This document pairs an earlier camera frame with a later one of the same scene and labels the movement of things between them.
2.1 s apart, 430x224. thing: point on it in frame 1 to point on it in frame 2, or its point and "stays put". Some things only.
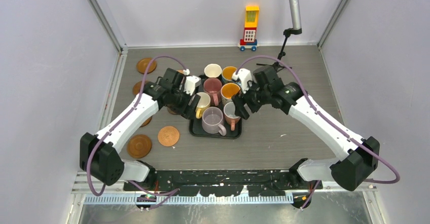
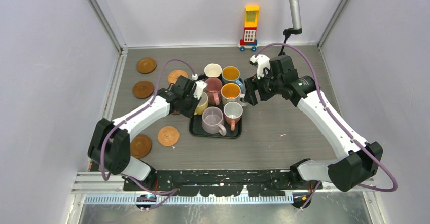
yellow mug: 204,103 stays put
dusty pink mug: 213,86 stays put
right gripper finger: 240,110 to 250,86
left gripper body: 180,102 stays put
